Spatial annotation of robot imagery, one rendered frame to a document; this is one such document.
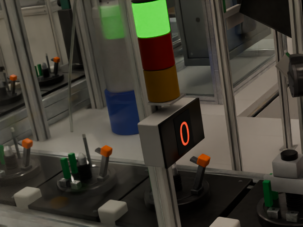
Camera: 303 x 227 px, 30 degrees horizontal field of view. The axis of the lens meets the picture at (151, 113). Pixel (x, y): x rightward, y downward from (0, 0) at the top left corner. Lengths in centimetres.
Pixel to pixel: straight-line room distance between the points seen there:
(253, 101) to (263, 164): 55
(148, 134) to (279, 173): 30
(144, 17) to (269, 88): 142
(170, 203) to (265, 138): 82
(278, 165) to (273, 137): 70
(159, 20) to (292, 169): 37
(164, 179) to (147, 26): 25
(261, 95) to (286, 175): 111
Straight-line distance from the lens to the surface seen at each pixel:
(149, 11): 82
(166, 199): 93
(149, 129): 83
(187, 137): 88
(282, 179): 104
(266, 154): 162
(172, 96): 85
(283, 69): 124
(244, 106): 202
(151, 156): 85
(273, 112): 224
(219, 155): 164
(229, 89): 126
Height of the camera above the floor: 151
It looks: 18 degrees down
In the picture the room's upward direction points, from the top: 10 degrees counter-clockwise
